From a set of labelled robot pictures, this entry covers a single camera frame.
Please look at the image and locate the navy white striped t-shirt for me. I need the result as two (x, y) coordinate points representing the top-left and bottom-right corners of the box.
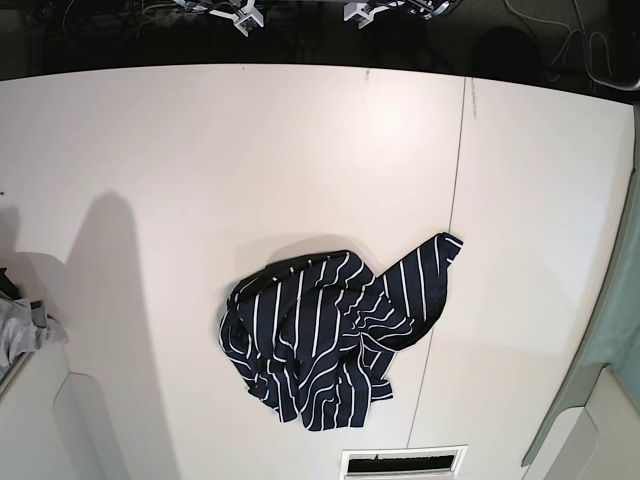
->
(218, 233), (463, 432)

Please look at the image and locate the grey cloth pile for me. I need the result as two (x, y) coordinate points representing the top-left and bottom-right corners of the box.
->
(1, 267), (68, 377)

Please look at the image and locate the green fabric at right edge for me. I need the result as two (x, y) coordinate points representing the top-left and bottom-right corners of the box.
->
(522, 102), (640, 469)

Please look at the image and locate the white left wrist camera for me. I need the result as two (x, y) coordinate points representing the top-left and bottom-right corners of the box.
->
(343, 2), (388, 29)

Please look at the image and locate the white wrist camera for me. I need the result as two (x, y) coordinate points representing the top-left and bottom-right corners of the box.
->
(343, 2), (388, 29)
(207, 1), (264, 37)

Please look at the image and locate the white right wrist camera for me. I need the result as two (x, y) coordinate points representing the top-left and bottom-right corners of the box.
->
(207, 1), (264, 37)

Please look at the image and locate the white cable on floor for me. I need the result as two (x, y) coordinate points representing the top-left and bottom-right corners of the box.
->
(502, 0), (640, 91)

